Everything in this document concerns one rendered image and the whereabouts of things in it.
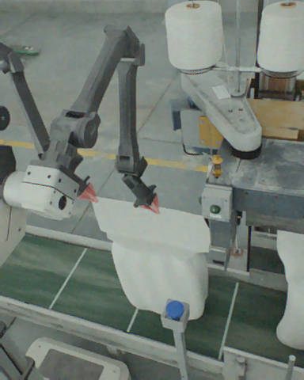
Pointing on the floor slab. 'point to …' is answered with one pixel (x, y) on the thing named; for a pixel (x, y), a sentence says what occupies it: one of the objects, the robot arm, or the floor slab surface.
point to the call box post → (182, 355)
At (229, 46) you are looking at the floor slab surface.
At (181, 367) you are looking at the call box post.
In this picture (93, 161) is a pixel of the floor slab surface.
